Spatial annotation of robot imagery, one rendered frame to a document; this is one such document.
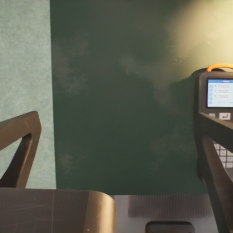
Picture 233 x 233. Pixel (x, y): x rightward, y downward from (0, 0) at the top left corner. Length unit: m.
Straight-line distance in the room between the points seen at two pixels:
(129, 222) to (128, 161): 0.64
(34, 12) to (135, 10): 0.94
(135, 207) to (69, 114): 0.67
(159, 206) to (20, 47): 1.05
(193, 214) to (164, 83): 0.75
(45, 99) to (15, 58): 0.27
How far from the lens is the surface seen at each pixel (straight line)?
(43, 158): 1.23
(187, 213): 1.02
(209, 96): 0.37
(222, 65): 0.39
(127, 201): 0.96
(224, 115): 0.38
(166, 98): 0.37
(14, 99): 1.25
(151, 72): 0.37
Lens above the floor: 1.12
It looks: 86 degrees down
